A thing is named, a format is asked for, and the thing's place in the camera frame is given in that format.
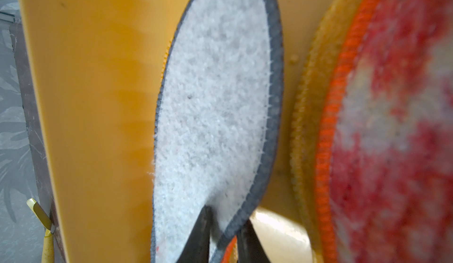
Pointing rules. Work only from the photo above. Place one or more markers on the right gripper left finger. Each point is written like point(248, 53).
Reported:
point(197, 247)

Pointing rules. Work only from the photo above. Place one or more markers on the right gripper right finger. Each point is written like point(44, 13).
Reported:
point(249, 247)

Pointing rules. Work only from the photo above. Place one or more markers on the grey felt insole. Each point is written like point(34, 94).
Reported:
point(217, 121)

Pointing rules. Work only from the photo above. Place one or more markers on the red patterned insole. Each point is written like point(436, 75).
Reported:
point(384, 162)
point(231, 252)

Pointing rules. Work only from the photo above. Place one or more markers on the yellow insole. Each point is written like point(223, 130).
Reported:
point(308, 109)

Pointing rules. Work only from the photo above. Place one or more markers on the yellow plastic storage box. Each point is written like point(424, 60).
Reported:
point(97, 68)

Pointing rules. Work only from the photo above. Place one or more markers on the yellow scraper tool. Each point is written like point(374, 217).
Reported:
point(48, 241)

